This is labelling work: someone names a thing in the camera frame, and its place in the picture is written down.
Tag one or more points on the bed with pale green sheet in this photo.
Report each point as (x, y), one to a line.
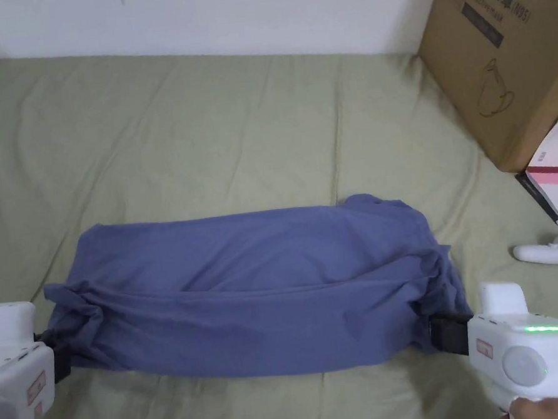
(201, 142)

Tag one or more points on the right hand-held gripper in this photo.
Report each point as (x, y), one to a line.
(532, 357)

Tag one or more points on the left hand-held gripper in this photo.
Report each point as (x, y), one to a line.
(5, 374)

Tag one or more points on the dark blue shirt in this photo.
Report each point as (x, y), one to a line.
(258, 292)

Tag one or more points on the white hand controller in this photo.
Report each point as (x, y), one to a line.
(550, 248)

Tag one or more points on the large brown cardboard carton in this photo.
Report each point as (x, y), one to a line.
(506, 37)

